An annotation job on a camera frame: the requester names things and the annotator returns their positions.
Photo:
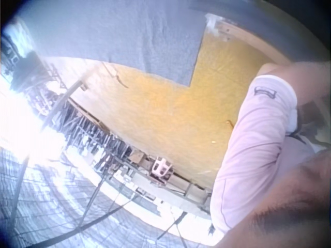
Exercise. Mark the gray metal pole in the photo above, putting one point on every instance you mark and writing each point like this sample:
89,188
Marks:
62,100

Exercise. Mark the white tape piece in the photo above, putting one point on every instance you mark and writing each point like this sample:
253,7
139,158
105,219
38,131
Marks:
213,23

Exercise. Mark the white plastic bracket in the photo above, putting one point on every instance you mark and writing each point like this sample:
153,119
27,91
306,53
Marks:
161,166

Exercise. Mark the gray fabric sheet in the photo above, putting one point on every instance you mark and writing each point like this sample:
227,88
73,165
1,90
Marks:
116,33

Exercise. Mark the thin dark thread scrap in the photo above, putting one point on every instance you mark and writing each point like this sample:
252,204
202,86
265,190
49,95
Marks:
119,78

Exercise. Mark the cluttered tool rack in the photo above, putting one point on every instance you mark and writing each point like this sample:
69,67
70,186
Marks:
85,129

